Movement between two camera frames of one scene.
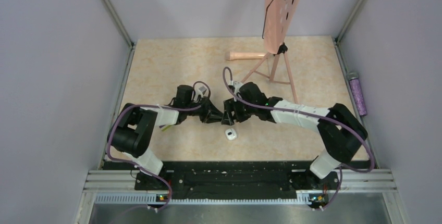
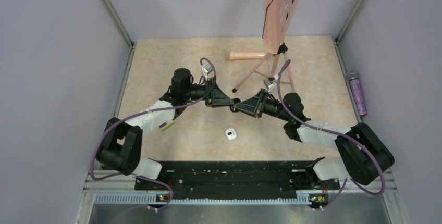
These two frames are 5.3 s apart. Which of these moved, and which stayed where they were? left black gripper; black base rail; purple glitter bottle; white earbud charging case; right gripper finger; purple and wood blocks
Moved: left black gripper; right gripper finger
Stayed: purple and wood blocks; purple glitter bottle; white earbud charging case; black base rail
